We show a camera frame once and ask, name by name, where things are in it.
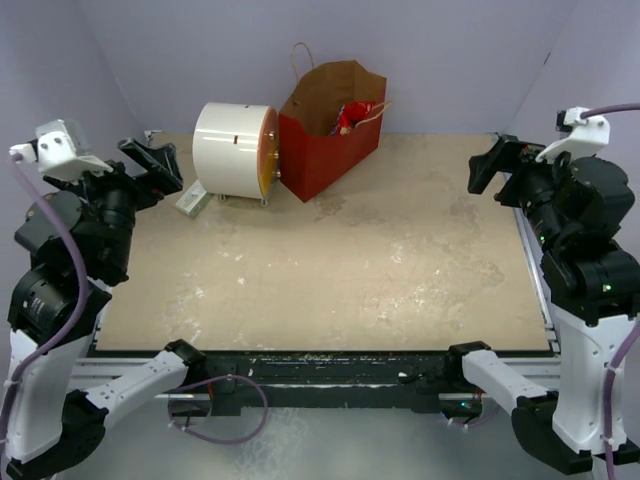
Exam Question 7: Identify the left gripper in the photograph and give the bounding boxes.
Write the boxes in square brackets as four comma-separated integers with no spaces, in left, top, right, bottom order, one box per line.
[49,136,184,274]

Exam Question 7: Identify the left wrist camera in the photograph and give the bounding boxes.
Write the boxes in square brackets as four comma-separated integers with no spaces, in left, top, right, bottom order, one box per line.
[9,119,113,182]

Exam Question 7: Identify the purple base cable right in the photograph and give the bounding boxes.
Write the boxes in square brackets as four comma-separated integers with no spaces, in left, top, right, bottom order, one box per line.
[447,389,501,432]

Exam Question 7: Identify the white cylinder drum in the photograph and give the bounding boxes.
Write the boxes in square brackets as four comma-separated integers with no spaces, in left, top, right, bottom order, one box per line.
[192,102,280,205]

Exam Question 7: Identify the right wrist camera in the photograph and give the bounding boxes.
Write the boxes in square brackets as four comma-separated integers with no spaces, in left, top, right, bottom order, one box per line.
[535,107,610,163]

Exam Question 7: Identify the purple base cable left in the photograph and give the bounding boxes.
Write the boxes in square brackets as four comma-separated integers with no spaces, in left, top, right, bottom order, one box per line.
[167,374,270,444]

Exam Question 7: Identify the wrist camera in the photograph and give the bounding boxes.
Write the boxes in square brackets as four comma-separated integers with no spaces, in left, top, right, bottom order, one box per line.
[535,107,610,163]
[9,119,113,182]

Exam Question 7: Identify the red paper bag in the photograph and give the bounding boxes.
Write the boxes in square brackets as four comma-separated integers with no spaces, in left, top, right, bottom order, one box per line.
[279,53,390,202]

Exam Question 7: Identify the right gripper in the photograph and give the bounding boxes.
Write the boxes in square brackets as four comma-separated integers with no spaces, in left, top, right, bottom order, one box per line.
[468,130,571,248]

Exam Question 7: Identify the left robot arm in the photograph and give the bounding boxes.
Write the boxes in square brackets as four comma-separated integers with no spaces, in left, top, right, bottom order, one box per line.
[1,138,206,479]

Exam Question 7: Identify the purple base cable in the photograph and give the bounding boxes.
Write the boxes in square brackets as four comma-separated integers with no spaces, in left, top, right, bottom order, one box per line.
[167,374,270,444]
[447,389,501,432]

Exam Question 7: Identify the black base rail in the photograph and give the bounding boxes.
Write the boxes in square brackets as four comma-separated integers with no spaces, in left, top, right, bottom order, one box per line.
[175,350,488,415]

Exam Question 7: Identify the red candy bag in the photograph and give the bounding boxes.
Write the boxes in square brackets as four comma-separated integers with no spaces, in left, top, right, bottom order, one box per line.
[329,101,376,136]

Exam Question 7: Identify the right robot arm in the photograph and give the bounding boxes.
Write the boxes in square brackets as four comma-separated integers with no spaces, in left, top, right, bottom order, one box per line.
[444,135,639,475]

